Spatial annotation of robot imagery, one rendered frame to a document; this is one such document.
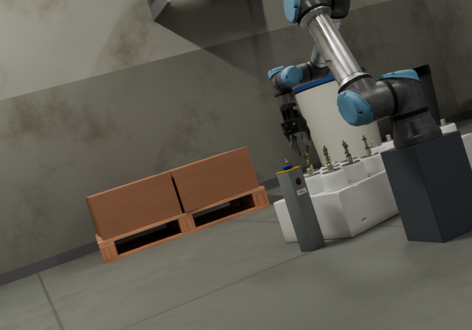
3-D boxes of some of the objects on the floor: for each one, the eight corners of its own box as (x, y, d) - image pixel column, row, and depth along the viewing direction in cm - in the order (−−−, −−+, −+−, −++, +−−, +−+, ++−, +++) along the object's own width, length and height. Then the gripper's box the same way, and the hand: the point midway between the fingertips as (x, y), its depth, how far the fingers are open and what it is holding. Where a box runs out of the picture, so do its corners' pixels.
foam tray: (414, 206, 256) (400, 164, 255) (352, 237, 232) (338, 192, 232) (345, 214, 287) (333, 177, 287) (285, 243, 264) (272, 203, 263)
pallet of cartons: (236, 203, 499) (220, 153, 498) (280, 201, 417) (260, 141, 416) (90, 255, 456) (72, 201, 456) (107, 265, 375) (86, 199, 374)
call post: (326, 244, 235) (300, 166, 235) (313, 251, 231) (288, 171, 231) (313, 245, 241) (289, 169, 241) (300, 251, 237) (276, 174, 236)
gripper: (271, 110, 248) (287, 161, 248) (296, 102, 243) (312, 153, 244) (277, 108, 256) (293, 158, 256) (302, 100, 251) (318, 150, 252)
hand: (303, 152), depth 253 cm, fingers open, 3 cm apart
